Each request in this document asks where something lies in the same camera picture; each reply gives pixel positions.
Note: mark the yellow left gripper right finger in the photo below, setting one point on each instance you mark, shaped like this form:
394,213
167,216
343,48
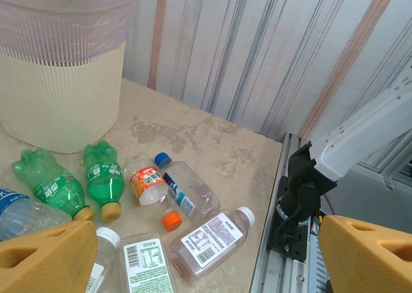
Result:
363,264

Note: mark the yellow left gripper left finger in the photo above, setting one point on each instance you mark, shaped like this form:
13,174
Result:
42,267

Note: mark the clear bottle blue label white cap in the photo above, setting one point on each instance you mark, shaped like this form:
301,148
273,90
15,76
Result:
22,212

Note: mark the green plastic bottle yellow cap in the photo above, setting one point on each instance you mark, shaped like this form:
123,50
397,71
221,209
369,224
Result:
48,180
103,177

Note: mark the capless bottle orange label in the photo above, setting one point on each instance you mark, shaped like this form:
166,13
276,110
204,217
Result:
146,180

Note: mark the orange bottle cap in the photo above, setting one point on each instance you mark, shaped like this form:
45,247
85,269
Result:
172,221

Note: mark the square bottle pink white label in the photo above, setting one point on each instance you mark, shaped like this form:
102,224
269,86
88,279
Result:
209,241

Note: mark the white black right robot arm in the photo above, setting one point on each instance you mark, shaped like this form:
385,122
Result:
354,145

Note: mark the cream ribbed plastic bin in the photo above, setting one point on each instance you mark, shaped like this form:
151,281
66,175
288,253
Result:
58,106

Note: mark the pink-lined waste bin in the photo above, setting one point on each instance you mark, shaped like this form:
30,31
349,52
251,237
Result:
64,25

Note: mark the clear square bottle blue cap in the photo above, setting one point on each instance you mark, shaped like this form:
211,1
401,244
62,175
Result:
193,183

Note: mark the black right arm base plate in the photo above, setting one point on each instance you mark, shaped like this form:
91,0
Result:
289,248

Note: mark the aluminium mounting rail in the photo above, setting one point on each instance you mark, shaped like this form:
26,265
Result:
273,273

